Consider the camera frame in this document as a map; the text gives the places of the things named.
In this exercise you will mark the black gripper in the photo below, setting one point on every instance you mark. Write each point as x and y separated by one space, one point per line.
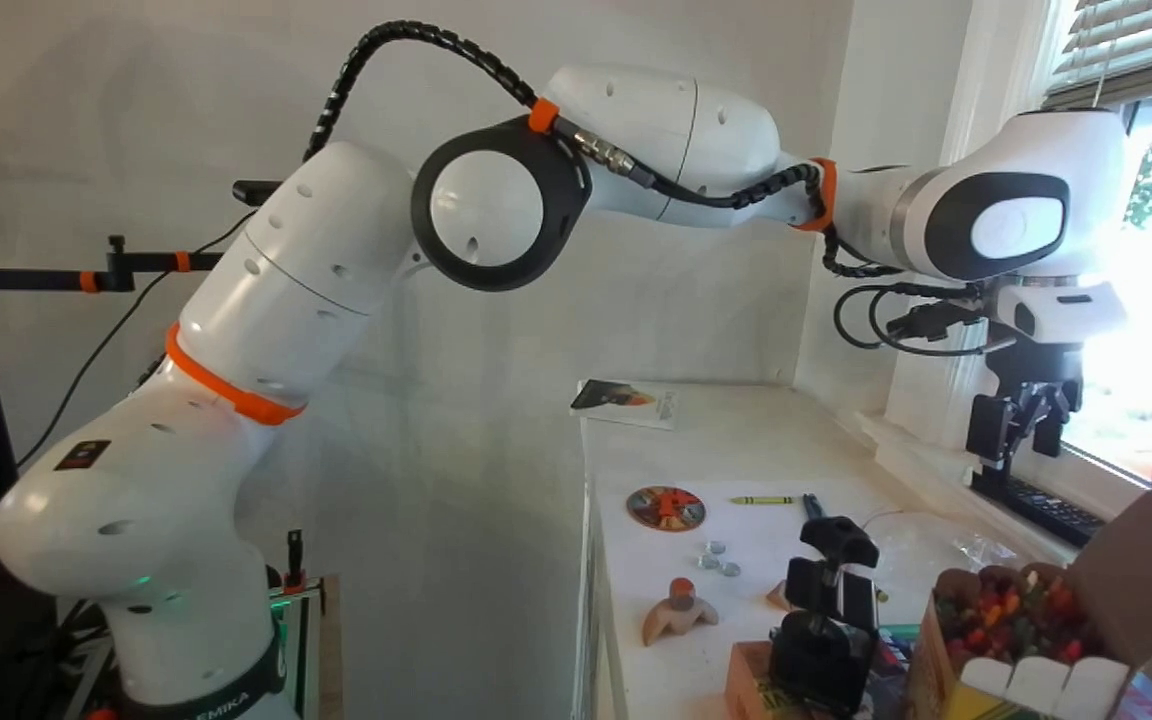
1036 384

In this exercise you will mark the black remote control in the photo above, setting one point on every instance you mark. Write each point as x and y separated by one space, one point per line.
1040 509

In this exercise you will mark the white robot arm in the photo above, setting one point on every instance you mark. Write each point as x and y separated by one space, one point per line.
137 509

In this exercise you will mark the window blinds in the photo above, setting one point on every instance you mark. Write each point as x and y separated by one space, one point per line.
1107 57

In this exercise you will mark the open cardboard box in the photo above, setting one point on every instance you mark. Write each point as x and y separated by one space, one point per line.
1036 643

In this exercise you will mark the green marker pen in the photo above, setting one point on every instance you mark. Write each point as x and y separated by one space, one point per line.
761 502

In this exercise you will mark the round colourful plate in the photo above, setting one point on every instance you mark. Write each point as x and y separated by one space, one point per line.
667 509

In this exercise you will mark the small wooden toy figure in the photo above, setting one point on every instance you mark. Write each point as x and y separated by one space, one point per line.
679 613

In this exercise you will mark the bird cover book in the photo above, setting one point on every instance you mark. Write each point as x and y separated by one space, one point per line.
621 400

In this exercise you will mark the black camera on tripod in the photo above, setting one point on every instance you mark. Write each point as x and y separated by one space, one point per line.
823 648

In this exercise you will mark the black camera on stand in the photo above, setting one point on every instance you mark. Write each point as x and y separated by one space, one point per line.
255 192

